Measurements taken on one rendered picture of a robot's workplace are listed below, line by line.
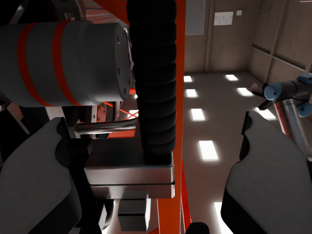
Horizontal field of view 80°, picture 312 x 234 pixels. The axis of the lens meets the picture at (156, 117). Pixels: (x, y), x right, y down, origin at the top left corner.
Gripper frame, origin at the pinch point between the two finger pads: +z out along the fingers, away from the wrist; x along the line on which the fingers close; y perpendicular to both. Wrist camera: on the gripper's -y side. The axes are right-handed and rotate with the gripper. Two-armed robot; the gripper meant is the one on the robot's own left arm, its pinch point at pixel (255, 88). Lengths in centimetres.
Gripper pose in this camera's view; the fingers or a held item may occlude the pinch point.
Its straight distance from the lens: 134.5
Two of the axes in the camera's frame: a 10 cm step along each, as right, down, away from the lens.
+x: -9.8, 0.2, -2.2
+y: 0.8, -8.8, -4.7
